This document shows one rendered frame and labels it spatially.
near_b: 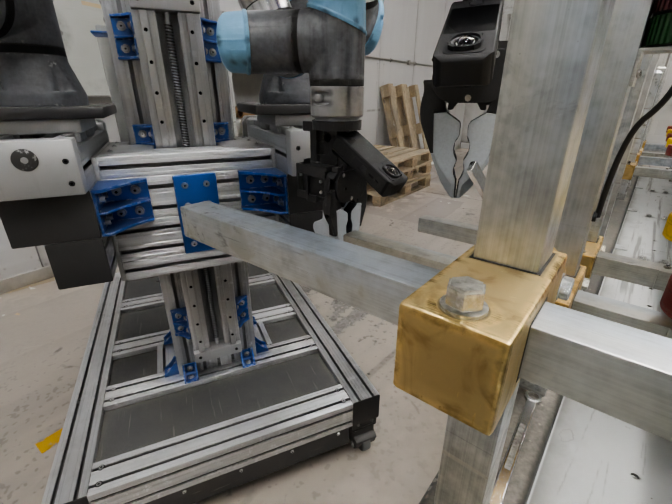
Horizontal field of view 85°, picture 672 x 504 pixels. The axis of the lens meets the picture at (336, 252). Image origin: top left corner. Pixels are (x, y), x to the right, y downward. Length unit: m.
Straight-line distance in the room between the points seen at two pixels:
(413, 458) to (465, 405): 1.18
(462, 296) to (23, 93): 0.81
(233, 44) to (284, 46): 0.07
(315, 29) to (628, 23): 0.32
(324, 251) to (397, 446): 1.17
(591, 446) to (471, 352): 0.50
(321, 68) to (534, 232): 0.38
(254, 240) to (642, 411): 0.25
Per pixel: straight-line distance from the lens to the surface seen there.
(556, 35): 0.21
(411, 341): 0.18
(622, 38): 0.46
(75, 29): 2.65
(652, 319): 0.47
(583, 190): 0.46
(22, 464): 1.64
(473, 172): 0.40
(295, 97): 0.89
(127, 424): 1.28
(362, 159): 0.51
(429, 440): 1.41
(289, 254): 0.27
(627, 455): 0.68
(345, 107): 0.52
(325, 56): 0.53
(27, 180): 0.76
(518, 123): 0.21
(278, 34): 0.54
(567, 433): 0.66
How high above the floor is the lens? 1.06
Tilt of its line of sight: 23 degrees down
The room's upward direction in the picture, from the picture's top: straight up
